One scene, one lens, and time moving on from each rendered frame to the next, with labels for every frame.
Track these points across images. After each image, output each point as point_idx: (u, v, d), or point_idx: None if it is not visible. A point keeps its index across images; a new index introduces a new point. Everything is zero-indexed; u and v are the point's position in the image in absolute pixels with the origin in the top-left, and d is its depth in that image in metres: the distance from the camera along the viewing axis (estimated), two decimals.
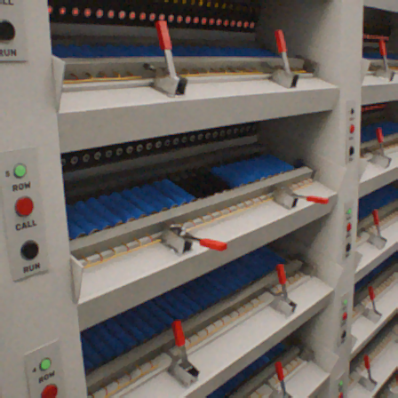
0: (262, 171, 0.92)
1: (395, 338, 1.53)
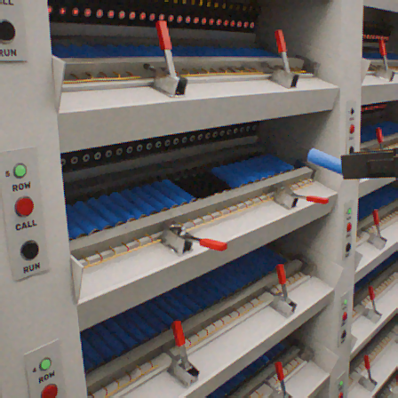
0: (262, 171, 0.92)
1: (395, 338, 1.53)
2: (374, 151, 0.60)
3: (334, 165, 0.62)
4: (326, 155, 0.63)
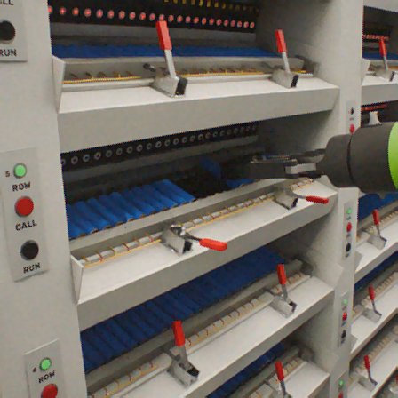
0: None
1: (395, 338, 1.53)
2: (244, 158, 0.82)
3: (217, 170, 0.84)
4: (211, 163, 0.85)
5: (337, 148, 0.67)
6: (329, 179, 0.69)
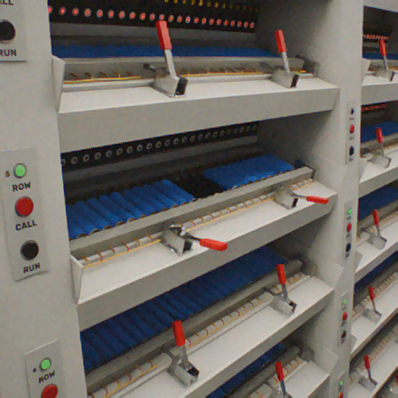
0: (262, 171, 0.92)
1: (395, 338, 1.53)
2: None
3: (220, 183, 0.85)
4: (216, 175, 0.85)
5: None
6: None
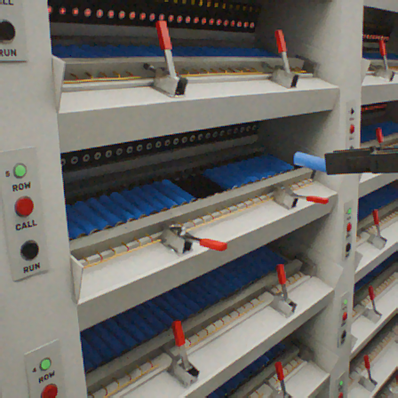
0: (262, 171, 0.92)
1: (395, 338, 1.53)
2: (354, 149, 0.67)
3: (220, 183, 0.85)
4: (216, 175, 0.85)
5: None
6: None
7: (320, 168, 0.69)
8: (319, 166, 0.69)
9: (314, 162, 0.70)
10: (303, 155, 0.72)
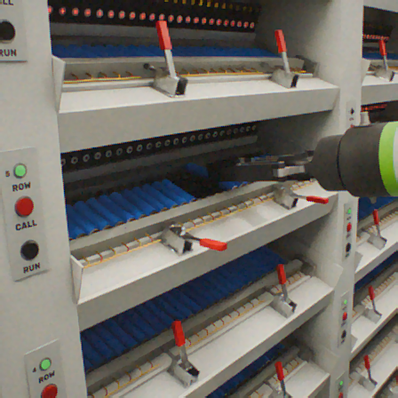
0: None
1: (395, 338, 1.53)
2: (232, 160, 0.80)
3: (220, 183, 0.85)
4: None
5: (326, 150, 0.64)
6: (318, 182, 0.66)
7: (205, 176, 0.82)
8: (204, 175, 0.82)
9: (200, 171, 0.82)
10: (195, 164, 0.85)
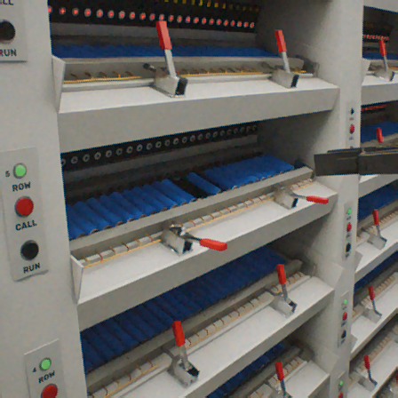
0: (262, 171, 0.92)
1: (395, 338, 1.53)
2: (348, 149, 0.67)
3: (220, 183, 0.85)
4: (216, 175, 0.85)
5: None
6: None
7: (208, 194, 0.82)
8: (206, 194, 0.82)
9: (201, 190, 0.83)
10: (192, 174, 0.83)
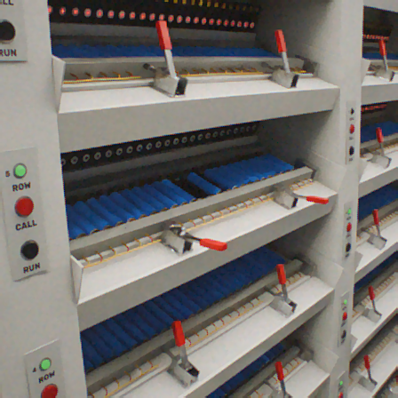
0: (262, 171, 0.92)
1: (395, 338, 1.53)
2: None
3: (220, 183, 0.85)
4: (216, 175, 0.85)
5: None
6: None
7: (208, 194, 0.82)
8: (206, 194, 0.82)
9: (201, 190, 0.83)
10: (192, 174, 0.83)
